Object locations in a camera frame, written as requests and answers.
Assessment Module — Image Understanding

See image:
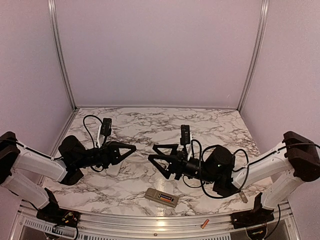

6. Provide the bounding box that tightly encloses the right aluminium frame post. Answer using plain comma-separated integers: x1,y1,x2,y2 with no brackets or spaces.
237,0,270,114

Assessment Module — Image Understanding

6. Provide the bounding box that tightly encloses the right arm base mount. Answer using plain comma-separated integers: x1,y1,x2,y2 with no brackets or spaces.
230,192,275,229

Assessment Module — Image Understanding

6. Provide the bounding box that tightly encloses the orange battery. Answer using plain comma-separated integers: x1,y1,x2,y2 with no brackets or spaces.
160,196,173,203
200,219,210,229

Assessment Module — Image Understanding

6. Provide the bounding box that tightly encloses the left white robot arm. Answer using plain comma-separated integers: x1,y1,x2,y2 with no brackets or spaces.
0,131,137,223

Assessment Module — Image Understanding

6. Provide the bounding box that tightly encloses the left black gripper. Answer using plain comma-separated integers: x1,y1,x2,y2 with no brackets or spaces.
74,141,136,169

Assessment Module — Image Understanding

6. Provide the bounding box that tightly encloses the left aluminium frame post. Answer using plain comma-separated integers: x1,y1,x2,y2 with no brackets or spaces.
47,0,77,111

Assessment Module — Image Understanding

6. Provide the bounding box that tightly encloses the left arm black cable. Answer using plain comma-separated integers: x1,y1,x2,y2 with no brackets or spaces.
0,114,106,173

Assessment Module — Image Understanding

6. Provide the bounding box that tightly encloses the aluminium frame post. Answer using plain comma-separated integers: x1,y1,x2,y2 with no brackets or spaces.
47,0,77,111
237,0,270,114

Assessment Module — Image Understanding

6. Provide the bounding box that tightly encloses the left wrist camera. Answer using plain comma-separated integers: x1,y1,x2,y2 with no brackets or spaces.
96,118,112,148

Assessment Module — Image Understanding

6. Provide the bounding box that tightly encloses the beige remote battery cover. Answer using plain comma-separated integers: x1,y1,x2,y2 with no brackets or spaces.
239,191,248,203

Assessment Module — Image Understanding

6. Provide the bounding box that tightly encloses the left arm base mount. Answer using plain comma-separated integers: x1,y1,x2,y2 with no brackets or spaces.
36,188,80,228

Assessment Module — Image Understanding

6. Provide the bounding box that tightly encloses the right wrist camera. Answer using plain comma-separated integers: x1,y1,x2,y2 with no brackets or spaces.
180,124,193,161

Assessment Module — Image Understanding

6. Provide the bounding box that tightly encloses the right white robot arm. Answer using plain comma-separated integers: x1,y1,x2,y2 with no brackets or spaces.
148,131,320,224

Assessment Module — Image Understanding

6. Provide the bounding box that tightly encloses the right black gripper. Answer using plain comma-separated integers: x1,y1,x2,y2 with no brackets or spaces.
148,143,218,184

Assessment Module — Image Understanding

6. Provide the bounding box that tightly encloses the front aluminium rail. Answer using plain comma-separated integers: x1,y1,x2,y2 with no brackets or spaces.
9,199,301,240

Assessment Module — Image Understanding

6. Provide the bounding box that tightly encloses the beige grey remote control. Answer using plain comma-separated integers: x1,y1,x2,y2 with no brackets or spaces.
144,188,179,208

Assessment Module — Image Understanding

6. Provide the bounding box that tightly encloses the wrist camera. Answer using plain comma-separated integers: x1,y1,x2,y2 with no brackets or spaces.
96,118,112,148
180,124,193,161

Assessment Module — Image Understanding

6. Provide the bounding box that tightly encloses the white remote control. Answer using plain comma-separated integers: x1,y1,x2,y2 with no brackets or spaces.
104,160,125,177

